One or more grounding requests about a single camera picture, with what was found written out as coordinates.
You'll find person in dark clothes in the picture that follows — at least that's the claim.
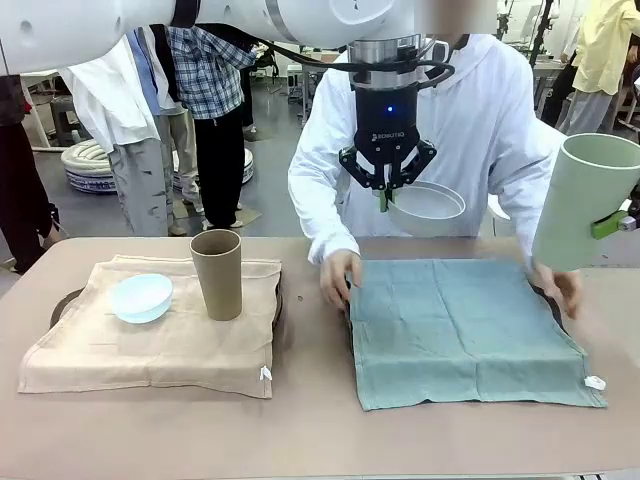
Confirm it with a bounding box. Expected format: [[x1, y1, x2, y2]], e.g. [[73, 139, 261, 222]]
[[0, 74, 62, 274]]

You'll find green cloth mat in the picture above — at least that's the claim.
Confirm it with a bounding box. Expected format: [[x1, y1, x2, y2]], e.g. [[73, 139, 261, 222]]
[[346, 258, 609, 412]]

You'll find person's right forearm white sleeve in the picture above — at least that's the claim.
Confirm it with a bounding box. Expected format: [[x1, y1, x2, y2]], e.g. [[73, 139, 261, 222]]
[[288, 189, 363, 266]]

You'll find beige cloth mat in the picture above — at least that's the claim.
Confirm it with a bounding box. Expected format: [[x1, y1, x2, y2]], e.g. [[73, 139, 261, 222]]
[[17, 253, 284, 400]]

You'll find brown tall cup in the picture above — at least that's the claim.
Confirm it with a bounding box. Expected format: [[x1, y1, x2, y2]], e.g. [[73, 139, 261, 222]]
[[189, 228, 244, 321]]

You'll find person in white overshirt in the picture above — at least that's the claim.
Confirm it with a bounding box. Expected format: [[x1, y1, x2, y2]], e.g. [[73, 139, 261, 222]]
[[59, 24, 176, 239]]

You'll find light blue bowl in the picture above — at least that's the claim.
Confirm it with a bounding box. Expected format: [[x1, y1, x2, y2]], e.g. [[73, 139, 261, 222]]
[[108, 273, 175, 325]]

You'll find person in white hoodie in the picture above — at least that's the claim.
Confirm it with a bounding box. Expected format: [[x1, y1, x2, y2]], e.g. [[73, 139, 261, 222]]
[[288, 32, 569, 266]]

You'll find person in plaid shirt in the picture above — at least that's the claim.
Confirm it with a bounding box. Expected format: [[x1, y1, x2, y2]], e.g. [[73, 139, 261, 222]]
[[164, 24, 266, 231]]

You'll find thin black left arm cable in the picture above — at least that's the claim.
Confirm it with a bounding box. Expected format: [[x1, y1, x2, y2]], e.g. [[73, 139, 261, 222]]
[[239, 29, 457, 87]]

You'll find grey plastic stool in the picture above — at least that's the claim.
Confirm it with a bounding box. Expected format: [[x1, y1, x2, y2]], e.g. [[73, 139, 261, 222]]
[[48, 96, 84, 147]]

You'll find person's right hand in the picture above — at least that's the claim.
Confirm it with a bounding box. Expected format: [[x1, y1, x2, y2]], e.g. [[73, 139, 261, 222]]
[[319, 249, 364, 309]]

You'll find pale green tall cup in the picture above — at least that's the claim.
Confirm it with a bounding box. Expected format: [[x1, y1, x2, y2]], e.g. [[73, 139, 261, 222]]
[[531, 132, 640, 273]]

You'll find person's left hand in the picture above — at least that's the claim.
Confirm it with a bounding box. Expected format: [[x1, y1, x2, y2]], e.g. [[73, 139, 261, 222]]
[[529, 262, 585, 321]]

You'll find white bowl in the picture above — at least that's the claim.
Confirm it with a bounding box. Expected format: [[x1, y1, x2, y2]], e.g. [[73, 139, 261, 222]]
[[387, 180, 467, 238]]

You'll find black office chair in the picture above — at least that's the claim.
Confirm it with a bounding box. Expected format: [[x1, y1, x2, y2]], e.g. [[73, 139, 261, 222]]
[[253, 48, 281, 77]]

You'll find dark brown serving tray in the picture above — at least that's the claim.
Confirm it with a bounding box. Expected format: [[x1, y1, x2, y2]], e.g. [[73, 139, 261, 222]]
[[341, 278, 570, 335], [49, 279, 285, 332]]

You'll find person in yellow shirt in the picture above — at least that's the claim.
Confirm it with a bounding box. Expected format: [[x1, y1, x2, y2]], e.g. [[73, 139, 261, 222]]
[[557, 0, 640, 137]]

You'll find coiled white hose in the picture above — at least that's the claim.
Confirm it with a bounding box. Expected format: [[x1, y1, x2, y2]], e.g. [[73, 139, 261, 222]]
[[60, 138, 257, 194]]

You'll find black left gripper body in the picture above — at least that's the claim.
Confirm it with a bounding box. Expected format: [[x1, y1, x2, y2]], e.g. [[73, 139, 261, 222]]
[[353, 84, 421, 167]]

